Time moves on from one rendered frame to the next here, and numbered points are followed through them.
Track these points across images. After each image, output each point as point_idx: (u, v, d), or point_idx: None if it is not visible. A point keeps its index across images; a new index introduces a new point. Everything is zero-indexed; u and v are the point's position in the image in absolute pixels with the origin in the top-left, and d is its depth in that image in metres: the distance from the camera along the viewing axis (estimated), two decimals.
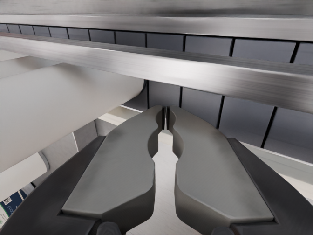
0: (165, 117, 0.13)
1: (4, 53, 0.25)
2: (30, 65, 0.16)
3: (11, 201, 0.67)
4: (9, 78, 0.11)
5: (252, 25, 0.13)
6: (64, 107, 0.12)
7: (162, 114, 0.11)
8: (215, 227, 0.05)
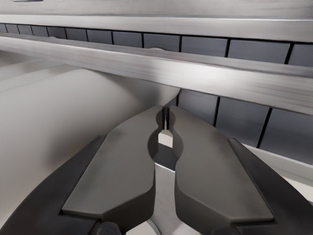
0: (165, 117, 0.13)
1: None
2: (55, 68, 0.14)
3: None
4: (51, 86, 0.09)
5: None
6: (111, 127, 0.10)
7: (162, 114, 0.11)
8: (215, 227, 0.05)
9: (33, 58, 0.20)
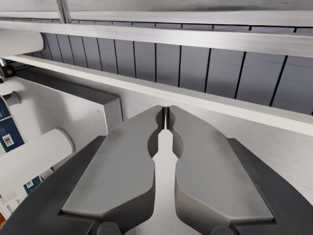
0: (165, 117, 0.13)
1: None
2: None
3: (33, 185, 0.73)
4: None
5: (264, 17, 0.18)
6: None
7: (162, 114, 0.11)
8: (215, 227, 0.05)
9: None
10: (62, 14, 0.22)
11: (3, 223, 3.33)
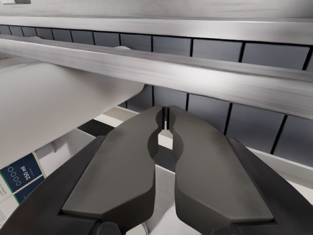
0: (165, 117, 0.13)
1: None
2: (29, 64, 0.16)
3: None
4: (10, 76, 0.10)
5: None
6: (66, 112, 0.12)
7: (162, 114, 0.11)
8: (215, 227, 0.05)
9: (16, 57, 0.22)
10: None
11: None
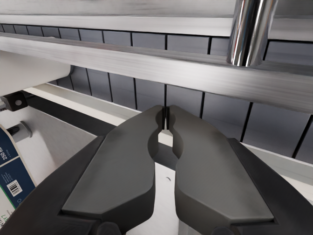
0: (165, 117, 0.13)
1: None
2: None
3: None
4: None
5: None
6: None
7: (162, 114, 0.11)
8: (215, 227, 0.05)
9: None
10: (258, 35, 0.06)
11: None
